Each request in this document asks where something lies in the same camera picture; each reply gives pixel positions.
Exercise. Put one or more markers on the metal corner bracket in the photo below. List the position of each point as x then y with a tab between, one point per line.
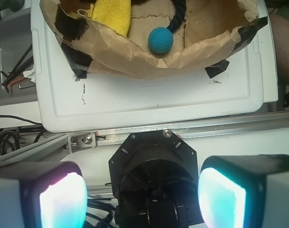
81	141

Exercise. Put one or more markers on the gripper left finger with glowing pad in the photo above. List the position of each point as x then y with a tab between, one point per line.
44	194

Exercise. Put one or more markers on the blue dimpled ball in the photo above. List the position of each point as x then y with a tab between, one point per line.
160	40

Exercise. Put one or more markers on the aluminium frame rail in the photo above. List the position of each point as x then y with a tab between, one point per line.
44	151

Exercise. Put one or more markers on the white plastic bin lid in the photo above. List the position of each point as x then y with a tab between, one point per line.
105	102

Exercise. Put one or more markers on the black hex keys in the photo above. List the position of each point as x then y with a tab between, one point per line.
18	69

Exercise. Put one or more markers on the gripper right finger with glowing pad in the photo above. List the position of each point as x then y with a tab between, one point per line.
249	191

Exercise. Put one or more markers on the grey plastic tray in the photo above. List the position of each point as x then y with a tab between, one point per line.
15	39

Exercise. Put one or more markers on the yellow cloth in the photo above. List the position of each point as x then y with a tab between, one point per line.
115	14

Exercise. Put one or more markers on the brown paper bag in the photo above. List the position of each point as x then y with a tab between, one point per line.
211	31

